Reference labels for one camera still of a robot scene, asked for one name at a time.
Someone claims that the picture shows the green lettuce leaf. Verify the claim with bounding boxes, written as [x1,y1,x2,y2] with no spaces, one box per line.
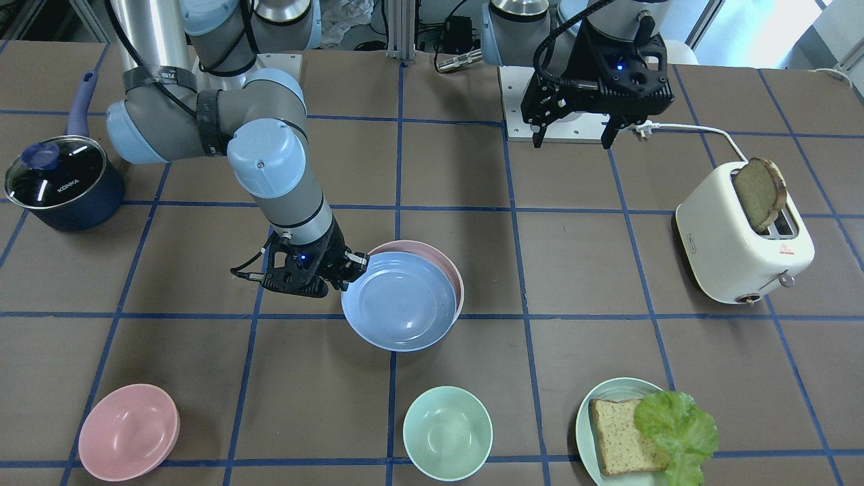
[634,391,719,485]

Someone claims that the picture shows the bread slice on plate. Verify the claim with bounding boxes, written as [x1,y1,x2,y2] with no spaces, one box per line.
[589,399,672,476]

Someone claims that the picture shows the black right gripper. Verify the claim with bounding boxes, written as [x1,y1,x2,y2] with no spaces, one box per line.
[261,221,369,298]

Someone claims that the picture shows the white toaster power cable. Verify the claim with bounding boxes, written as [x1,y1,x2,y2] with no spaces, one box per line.
[633,120,750,164]

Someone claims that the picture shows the toast slice in toaster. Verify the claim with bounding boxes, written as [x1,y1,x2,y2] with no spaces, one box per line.
[732,157,789,233]

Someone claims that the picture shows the green bowl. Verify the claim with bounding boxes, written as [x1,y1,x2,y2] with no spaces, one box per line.
[402,385,494,482]

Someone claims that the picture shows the pink bowl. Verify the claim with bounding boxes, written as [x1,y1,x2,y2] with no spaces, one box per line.
[78,383,181,482]

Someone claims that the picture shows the white toaster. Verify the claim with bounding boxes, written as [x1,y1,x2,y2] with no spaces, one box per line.
[674,161,815,304]

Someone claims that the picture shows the blue plate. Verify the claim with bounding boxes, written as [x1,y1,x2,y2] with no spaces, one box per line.
[342,252,458,352]

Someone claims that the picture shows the green plate with food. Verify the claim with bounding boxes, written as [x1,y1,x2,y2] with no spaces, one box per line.
[574,377,667,485]

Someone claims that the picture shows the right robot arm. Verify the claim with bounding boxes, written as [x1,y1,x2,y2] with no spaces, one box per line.
[105,1,368,298]

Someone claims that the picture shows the blue pot with lid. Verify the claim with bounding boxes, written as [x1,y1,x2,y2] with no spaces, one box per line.
[3,71,126,232]

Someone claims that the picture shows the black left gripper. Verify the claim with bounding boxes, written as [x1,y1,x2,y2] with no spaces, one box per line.
[520,20,675,150]

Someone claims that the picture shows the pink plate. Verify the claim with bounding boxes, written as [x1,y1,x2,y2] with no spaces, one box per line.
[369,240,465,317]

